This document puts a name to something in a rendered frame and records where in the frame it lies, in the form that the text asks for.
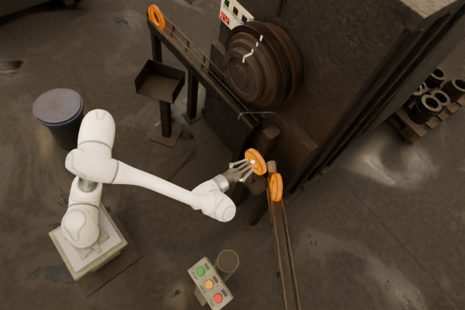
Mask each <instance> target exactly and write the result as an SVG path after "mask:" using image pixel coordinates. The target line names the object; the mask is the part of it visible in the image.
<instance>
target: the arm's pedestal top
mask: <svg viewBox="0 0 465 310"><path fill-rule="evenodd" d="M99 206H100V208H101V209H102V211H103V213H104V214H105V216H106V217H107V219H108V220H109V222H110V224H111V225H112V226H113V228H114V230H115V231H116V233H117V234H118V236H119V238H120V239H121V240H122V243H121V244H119V245H117V246H116V247H115V248H113V249H112V250H110V251H109V252H108V253H106V254H105V255H103V256H102V257H100V258H99V259H97V260H96V261H94V262H93V263H92V264H90V265H89V266H87V267H86V268H84V269H83V270H81V271H80V272H79V273H76V272H75V270H74V269H73V267H72V265H71V263H70V262H69V259H68V257H67V256H66V254H65V252H64V250H63V249H62V247H61V245H60V243H59V242H58V240H57V237H56V236H55V234H54V232H55V231H57V230H59V229H60V228H62V226H59V227H58V228H56V229H55V230H53V231H51V232H49V235H50V237H51V239H52V240H53V243H54V244H55V246H56V248H57V250H58V251H59V253H60V255H61V257H62V259H63V260H64V263H65V264H66V266H67V268H68V269H69V271H70V273H71V275H72V276H73V279H74V280H75V281H78V280H79V279H80V278H81V277H83V276H85V275H86V274H87V273H89V272H90V271H92V270H93V269H94V268H96V267H97V266H99V265H100V264H101V263H103V262H104V261H106V260H107V259H109V258H110V257H111V256H113V255H115V254H116V253H117V252H118V251H120V250H122V249H123V248H124V247H126V246H127V245H128V243H127V241H126V240H125V238H124V237H123V236H122V234H121V232H120V231H119V229H118V227H117V226H116V225H115V223H114V222H113V220H112V218H111V217H110V215H109V213H108V212H107V211H106V209H105V208H104V206H103V205H102V203H101V202H100V205H99Z"/></svg>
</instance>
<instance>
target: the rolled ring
mask: <svg viewBox="0 0 465 310"><path fill-rule="evenodd" d="M154 12H155V13H156V15H157V17H158V20H159V23H158V22H157V20H156V18H155V16H154ZM148 13H149V18H150V19H151V20H152V21H153V22H154V23H155V24H156V25H157V26H158V27H159V28H160V29H163V28H164V27H165V21H164V18H163V14H162V12H161V11H160V9H159V8H158V7H157V6H156V5H151V6H149V8H148Z"/></svg>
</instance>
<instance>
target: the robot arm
mask: <svg viewBox="0 0 465 310"><path fill-rule="evenodd" d="M114 137H115V122H114V120H113V118H112V116H111V114H110V113H108V112H107V111H105V110H101V109H95V110H93V111H90V112H88V114H87V115H85V117H84V119H83V120H82V124H81V126H80V131H79V135H78V140H77V149H73V150H72V151H70V153H69V154H68V155H67V157H66V162H65V166H66V168H67V170H68V171H70V172H71V173H73V174H74V175H76V177H75V179H74V180H73V183H72V186H71V192H70V197H69V207H68V210H67V212H66V214H65V215H64V217H63V219H62V232H63V234H64V239H65V240H66V241H68V242H69V243H70V244H71V245H72V247H74V249H75V250H76V251H77V252H78V254H79V256H80V258H81V259H85V258H86V257H87V255H88V254H89V253H90V252H91V251H92V250H95V251H96V252H97V253H101V252H102V249H101V248H100V247H99V245H100V244H101V243H102V242H103V241H104V240H106V239H108V238H109V234H108V233H106V232H105V231H104V230H103V229H101V227H100V226H99V225H98V208H99V205H100V199H101V195H102V183H111V184H130V185H139V186H142V187H144V188H148V189H150V190H153V191H156V192H159V193H161V194H164V195H166V196H168V197H171V198H173V199H176V200H178V201H181V202H184V203H186V204H189V205H191V206H192V208H193V209H194V210H198V209H201V210H202V212H203V214H205V215H208V216H210V217H212V218H214V219H217V220H219V221H223V222H227V221H230V220H231V219H232V218H233V217H234V216H235V211H236V207H235V204H234V203H233V201H232V200H231V199H230V198H229V197H228V196H226V195H225V194H224V192H225V191H226V190H228V189H229V187H230V186H231V185H233V184H234V183H236V182H239V181H240V182H242V183H244V182H245V180H246V179H247V178H248V177H249V175H250V174H251V173H252V172H253V170H254V166H256V165H257V164H256V162H255V161H254V160H253V159H250V160H247V159H246V158H245V159H244V160H241V161H237V162H235V163H229V167H230V168H229V169H228V171H226V172H224V173H223V174H219V175H217V176H216V177H214V178H213V179H211V180H209V181H206V182H204V183H202V184H201V185H199V186H197V187H196V188H195V189H193V191H191V192H190V191H188V190H185V189H183V188H180V187H179V186H177V185H175V184H172V183H170V182H168V181H165V180H163V179H160V178H158V177H157V176H154V175H151V174H148V173H146V172H143V171H141V170H138V169H136V168H134V167H131V166H129V165H126V164H124V163H122V162H120V161H117V160H115V159H113V158H111V150H112V147H113V142H114ZM241 164H243V165H241ZM249 164H250V165H249ZM237 165H241V166H239V167H237V168H232V167H234V166H237ZM247 165H249V166H248V167H247V168H245V169H244V170H242V171H240V170H241V169H243V168H244V167H246V166H247ZM250 169H251V170H250ZM249 170H250V171H249ZM247 171H249V172H248V173H247V174H246V176H245V177H244V178H242V179H240V178H241V176H242V174H244V173H245V172H247Z"/></svg>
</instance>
